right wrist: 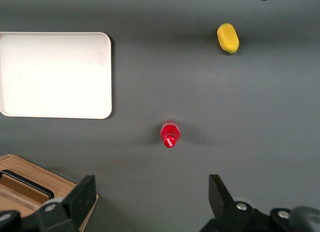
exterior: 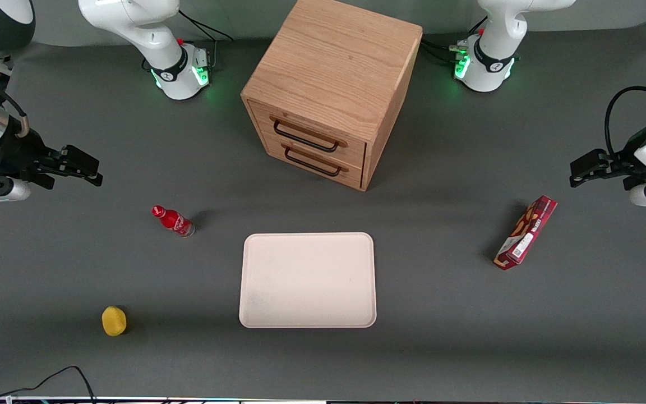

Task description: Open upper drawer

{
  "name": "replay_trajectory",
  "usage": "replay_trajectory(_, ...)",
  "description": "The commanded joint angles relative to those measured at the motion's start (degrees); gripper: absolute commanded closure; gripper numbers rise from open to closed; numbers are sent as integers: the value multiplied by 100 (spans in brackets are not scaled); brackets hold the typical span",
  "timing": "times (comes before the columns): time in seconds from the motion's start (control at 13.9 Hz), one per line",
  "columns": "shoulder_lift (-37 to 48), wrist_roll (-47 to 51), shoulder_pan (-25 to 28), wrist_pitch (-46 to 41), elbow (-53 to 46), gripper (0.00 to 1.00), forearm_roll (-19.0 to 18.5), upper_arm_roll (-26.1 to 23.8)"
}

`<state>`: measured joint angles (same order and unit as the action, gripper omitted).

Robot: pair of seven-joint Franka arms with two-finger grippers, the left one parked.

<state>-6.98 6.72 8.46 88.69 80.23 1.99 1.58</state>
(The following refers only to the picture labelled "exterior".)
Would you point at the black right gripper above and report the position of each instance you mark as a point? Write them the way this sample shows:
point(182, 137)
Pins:
point(19, 150)

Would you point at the oak wooden drawer front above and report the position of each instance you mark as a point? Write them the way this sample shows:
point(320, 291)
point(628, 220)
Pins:
point(356, 151)
point(354, 175)

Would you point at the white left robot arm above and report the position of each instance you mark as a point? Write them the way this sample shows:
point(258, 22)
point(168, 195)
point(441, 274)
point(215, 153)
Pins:
point(497, 56)

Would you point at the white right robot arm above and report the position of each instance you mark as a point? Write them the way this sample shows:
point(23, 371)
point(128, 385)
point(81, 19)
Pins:
point(149, 28)

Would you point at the cream rectangular plastic tray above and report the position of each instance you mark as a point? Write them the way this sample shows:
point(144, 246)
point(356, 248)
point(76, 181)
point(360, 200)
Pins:
point(307, 280)

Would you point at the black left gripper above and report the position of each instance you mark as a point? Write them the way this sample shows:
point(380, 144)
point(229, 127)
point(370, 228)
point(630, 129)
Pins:
point(621, 163)

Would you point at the yellow lemon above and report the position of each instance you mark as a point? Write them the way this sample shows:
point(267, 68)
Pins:
point(114, 321)

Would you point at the small red soda bottle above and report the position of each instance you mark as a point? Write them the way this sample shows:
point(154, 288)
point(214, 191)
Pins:
point(172, 220)

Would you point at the red tartan cookie box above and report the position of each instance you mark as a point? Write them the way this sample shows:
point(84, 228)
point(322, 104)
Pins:
point(525, 235)

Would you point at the oak wooden drawer cabinet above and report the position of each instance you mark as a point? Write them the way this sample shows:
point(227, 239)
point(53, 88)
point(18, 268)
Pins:
point(334, 62)

